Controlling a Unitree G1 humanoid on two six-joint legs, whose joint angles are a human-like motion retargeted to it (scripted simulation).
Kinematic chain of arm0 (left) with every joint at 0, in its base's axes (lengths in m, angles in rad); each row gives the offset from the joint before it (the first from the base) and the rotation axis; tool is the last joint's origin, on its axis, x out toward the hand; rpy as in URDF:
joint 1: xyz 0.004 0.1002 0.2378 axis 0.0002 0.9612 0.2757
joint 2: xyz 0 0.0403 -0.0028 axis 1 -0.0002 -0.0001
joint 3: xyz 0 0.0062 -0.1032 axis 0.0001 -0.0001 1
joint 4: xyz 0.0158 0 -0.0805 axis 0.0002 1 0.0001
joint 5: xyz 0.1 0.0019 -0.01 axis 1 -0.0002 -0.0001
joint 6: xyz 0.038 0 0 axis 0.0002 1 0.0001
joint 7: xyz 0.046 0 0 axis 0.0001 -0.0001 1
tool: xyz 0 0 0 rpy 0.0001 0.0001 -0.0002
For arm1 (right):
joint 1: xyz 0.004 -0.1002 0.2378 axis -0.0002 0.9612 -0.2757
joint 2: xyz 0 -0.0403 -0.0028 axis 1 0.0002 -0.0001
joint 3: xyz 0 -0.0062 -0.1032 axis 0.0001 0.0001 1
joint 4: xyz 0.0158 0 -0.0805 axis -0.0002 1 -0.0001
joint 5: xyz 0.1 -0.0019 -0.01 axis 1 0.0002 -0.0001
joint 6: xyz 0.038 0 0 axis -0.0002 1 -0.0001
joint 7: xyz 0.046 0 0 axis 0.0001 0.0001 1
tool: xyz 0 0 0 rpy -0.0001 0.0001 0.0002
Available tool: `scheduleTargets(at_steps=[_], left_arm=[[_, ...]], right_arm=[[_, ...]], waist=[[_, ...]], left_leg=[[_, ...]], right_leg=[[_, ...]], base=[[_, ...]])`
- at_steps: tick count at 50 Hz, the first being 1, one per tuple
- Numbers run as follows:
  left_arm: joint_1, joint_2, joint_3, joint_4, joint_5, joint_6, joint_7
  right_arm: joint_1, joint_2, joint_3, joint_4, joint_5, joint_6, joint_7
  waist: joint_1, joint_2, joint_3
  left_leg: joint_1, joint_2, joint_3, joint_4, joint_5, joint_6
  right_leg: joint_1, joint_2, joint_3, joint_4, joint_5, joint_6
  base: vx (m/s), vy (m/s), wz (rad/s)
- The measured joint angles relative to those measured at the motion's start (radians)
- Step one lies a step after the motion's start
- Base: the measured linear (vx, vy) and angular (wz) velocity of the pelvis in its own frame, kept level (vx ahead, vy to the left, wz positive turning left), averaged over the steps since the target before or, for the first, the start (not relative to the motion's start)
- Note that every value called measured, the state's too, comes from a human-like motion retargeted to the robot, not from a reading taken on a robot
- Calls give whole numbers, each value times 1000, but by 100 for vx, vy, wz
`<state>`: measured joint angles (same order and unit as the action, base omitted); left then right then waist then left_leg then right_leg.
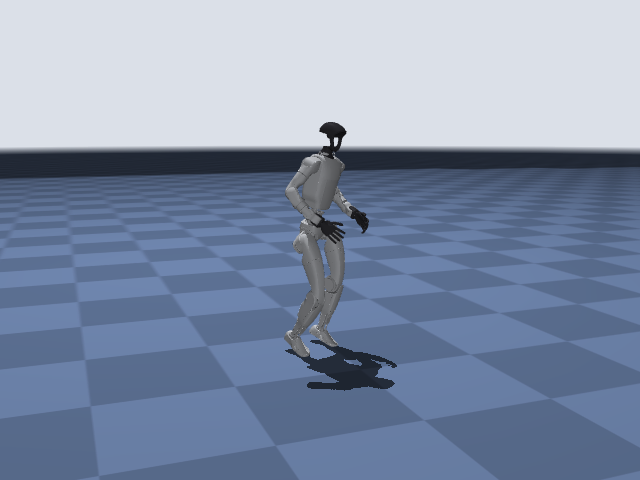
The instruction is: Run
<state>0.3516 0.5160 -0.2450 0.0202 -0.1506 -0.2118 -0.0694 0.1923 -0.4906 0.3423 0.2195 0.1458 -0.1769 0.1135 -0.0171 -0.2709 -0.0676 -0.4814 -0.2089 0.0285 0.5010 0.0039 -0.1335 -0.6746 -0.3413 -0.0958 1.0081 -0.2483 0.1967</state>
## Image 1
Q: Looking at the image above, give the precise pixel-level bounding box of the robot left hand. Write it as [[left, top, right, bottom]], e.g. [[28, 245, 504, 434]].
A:
[[349, 206, 369, 234]]

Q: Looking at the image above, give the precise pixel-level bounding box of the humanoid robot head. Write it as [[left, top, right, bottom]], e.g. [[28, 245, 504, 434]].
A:
[[317, 122, 346, 159]]

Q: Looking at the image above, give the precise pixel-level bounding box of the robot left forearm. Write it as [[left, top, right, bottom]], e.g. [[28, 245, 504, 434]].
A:
[[333, 188, 352, 217]]

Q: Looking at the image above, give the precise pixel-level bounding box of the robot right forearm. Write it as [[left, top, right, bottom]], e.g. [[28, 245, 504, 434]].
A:
[[286, 187, 321, 225]]

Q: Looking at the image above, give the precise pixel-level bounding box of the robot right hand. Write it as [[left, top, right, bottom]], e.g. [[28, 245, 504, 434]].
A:
[[310, 213, 345, 244]]

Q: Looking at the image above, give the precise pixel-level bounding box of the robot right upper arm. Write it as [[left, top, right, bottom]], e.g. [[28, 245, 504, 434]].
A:
[[285, 157, 322, 200]]

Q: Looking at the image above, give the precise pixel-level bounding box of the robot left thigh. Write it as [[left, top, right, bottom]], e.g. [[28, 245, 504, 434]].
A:
[[320, 224, 345, 292]]

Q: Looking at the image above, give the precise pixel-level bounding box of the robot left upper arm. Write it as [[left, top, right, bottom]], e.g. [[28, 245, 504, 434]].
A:
[[334, 162, 345, 195]]

